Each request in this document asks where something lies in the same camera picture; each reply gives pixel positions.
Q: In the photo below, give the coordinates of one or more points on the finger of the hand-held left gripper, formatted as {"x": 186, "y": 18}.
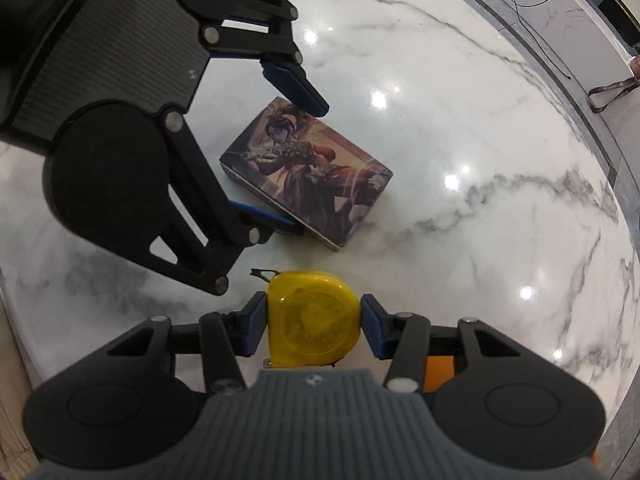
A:
{"x": 265, "y": 216}
{"x": 295, "y": 85}

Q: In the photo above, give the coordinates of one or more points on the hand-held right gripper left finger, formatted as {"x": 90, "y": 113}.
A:
{"x": 252, "y": 325}

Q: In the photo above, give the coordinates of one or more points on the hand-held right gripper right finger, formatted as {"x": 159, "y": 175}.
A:
{"x": 372, "y": 330}

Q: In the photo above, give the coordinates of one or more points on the yellow tape measure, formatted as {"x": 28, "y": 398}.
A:
{"x": 312, "y": 315}

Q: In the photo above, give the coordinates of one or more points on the printed card box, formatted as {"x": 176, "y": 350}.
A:
{"x": 310, "y": 170}

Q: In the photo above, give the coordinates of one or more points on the orange cardboard box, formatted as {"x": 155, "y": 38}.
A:
{"x": 440, "y": 372}

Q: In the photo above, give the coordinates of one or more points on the white marble television console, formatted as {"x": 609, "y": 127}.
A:
{"x": 575, "y": 15}

